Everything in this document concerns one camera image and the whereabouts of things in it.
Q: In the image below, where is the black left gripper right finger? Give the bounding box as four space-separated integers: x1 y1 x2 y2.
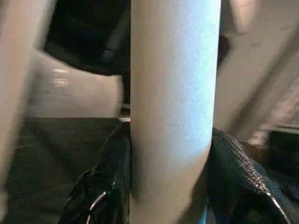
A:
206 127 293 224

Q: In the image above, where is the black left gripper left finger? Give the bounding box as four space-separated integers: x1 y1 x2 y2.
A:
57 121 131 224

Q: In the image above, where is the grey cushion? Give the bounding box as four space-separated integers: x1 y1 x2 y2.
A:
27 49 125 120

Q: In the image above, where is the black sofa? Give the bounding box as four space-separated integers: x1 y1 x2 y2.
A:
43 0 131 77

